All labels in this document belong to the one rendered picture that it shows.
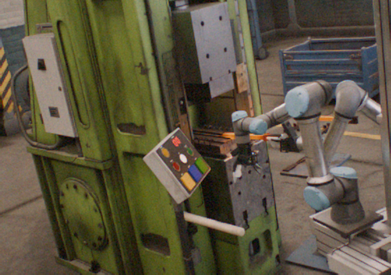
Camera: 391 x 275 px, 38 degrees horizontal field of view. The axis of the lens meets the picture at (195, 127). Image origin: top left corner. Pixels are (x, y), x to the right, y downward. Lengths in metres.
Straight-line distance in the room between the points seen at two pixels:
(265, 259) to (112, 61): 1.56
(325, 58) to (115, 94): 4.11
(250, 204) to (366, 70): 3.70
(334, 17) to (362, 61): 5.18
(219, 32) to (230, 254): 1.34
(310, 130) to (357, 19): 9.39
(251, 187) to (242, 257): 0.43
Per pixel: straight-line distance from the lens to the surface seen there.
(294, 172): 3.63
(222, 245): 3.61
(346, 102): 2.81
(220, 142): 3.35
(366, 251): 2.59
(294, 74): 7.35
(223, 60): 3.29
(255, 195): 3.52
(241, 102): 3.63
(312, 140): 2.43
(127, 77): 3.31
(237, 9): 3.60
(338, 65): 7.05
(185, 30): 3.16
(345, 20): 11.89
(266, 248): 3.80
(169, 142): 2.87
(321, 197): 2.46
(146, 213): 3.63
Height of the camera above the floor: 2.05
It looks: 17 degrees down
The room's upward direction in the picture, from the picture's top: 10 degrees counter-clockwise
